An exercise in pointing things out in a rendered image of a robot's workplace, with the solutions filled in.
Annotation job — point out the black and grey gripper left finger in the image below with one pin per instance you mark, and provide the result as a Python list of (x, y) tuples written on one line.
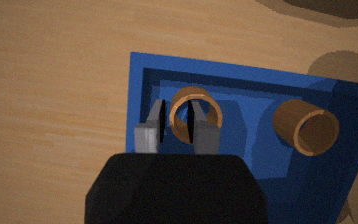
[(148, 135)]

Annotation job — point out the blue open crate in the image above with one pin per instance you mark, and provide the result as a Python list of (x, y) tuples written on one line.
[(300, 189)]

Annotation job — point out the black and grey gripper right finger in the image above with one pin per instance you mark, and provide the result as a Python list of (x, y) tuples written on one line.
[(204, 136)]

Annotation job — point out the bronze bushing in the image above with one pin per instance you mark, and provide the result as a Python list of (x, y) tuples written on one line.
[(178, 127), (317, 135)]

